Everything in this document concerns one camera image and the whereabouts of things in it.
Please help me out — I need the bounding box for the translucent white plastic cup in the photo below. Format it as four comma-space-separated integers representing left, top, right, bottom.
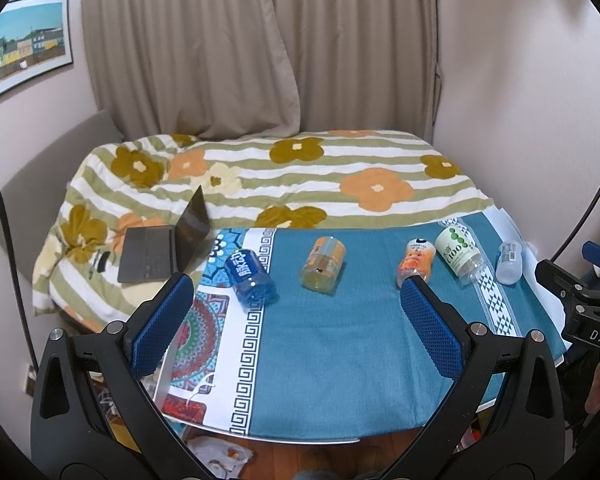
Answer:
495, 240, 524, 286

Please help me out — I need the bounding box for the white plastic bag on floor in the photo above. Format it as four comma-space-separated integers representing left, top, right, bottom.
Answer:
186, 436, 253, 479

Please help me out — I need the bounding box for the green label clear bottle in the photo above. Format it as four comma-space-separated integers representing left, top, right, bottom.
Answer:
434, 224, 484, 286

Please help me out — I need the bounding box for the dark grey open laptop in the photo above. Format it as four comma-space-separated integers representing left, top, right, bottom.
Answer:
118, 186, 211, 284

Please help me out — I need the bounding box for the orange juice plastic bottle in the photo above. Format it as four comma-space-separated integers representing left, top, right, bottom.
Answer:
396, 238, 436, 287

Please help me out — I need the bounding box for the blue plastic bottle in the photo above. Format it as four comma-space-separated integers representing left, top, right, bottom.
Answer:
224, 249, 277, 309

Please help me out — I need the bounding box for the blue patterned tablecloth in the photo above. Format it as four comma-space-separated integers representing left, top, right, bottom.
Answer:
151, 208, 569, 444

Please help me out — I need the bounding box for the yellow tea plastic bottle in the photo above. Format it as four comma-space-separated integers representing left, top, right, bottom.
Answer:
300, 236, 347, 294

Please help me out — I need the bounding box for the floral striped bed quilt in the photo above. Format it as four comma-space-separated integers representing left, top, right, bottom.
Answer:
32, 130, 491, 330

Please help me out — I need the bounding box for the beige curtain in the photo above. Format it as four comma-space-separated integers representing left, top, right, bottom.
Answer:
82, 0, 440, 140

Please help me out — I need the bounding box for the black curved cable right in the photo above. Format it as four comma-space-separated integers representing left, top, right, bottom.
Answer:
549, 159, 600, 265

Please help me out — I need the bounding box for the framed houses wall picture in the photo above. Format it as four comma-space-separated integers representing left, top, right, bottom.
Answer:
0, 0, 73, 96

